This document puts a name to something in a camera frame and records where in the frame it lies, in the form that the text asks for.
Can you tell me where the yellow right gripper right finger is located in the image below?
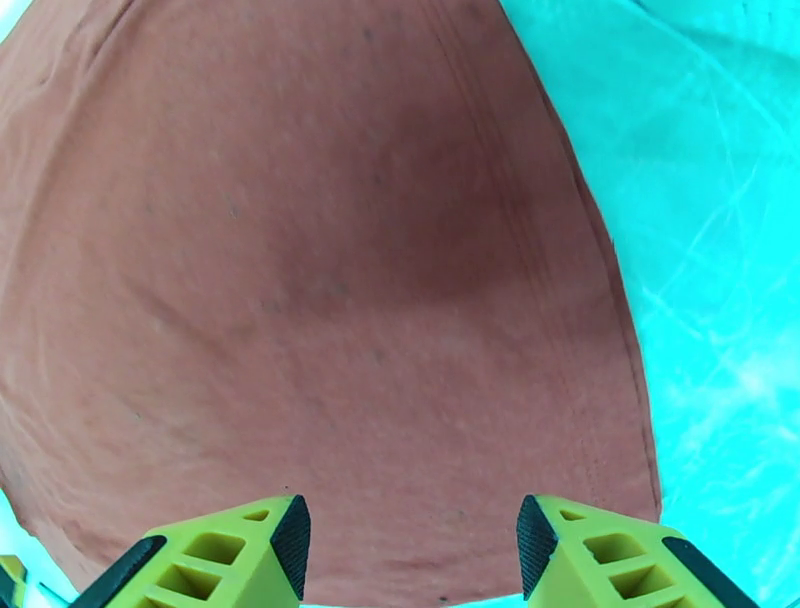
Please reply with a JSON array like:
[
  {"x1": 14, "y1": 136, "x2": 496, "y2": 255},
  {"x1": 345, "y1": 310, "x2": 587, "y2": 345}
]
[{"x1": 516, "y1": 494, "x2": 761, "y2": 608}]

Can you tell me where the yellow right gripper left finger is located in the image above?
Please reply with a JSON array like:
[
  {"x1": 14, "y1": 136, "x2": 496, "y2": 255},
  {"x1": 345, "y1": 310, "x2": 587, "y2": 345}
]
[{"x1": 68, "y1": 494, "x2": 312, "y2": 608}]

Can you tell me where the red garment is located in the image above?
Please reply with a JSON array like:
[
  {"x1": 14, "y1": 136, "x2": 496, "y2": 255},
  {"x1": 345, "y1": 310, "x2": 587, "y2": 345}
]
[{"x1": 0, "y1": 0, "x2": 664, "y2": 608}]

